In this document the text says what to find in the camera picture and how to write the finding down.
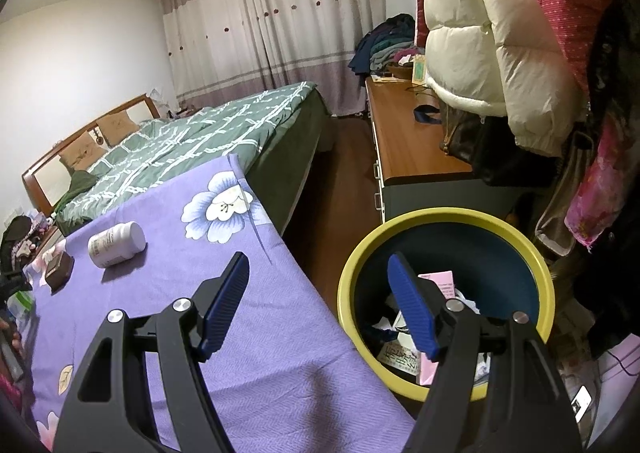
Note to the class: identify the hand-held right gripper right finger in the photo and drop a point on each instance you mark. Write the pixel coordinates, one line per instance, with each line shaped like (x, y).
(412, 308)

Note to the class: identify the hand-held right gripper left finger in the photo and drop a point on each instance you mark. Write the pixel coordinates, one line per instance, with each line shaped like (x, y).
(227, 303)

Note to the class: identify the pink carton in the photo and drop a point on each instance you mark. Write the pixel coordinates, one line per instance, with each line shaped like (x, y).
(440, 283)

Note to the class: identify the white printed paper box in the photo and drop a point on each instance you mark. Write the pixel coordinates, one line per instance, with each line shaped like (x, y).
(397, 355)

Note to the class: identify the yellow rimmed blue bin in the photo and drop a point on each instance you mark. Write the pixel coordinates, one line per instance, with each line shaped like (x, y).
(475, 253)

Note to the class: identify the clear container with green lid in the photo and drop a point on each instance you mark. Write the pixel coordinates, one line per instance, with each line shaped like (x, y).
(21, 305)

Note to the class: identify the purple floral tablecloth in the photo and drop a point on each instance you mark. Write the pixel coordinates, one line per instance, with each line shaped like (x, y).
(150, 293)

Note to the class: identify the dark brown small box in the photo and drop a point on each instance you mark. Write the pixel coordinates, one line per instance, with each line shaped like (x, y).
(59, 273)

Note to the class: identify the clothes pile on nightstand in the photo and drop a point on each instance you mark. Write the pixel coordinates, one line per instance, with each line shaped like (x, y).
(20, 238)

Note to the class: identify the white pill bottle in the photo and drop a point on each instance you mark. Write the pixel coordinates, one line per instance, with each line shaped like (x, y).
(117, 244)

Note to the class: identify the wooden dresser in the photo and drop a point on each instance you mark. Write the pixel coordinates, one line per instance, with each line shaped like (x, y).
(410, 143)

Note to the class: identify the dark green cloth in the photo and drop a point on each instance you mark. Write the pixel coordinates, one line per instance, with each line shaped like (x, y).
(75, 190)

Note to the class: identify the black handbag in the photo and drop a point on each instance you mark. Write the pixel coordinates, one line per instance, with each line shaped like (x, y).
(500, 153)

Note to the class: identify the green checked quilt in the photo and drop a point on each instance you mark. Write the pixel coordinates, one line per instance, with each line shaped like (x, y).
(200, 123)

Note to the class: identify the wooden bed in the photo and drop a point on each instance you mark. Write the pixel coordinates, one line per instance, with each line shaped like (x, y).
(50, 165)

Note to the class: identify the white phone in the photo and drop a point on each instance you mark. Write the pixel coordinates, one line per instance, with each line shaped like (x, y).
(581, 405)

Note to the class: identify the brown pillow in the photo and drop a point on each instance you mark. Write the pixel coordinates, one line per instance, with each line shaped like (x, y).
(117, 128)
(82, 153)

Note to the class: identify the pink floral fabric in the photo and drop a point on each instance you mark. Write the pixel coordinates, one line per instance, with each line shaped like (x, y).
(597, 188)

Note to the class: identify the dark clothes pile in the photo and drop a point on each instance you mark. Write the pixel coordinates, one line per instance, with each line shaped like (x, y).
(385, 45)

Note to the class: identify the white down jacket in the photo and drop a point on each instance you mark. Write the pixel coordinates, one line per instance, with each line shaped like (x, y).
(500, 58)

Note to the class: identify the pink and white curtain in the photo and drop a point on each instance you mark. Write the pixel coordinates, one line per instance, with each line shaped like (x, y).
(260, 33)

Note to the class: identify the green picture frame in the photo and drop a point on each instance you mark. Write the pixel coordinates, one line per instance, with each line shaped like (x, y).
(419, 69)

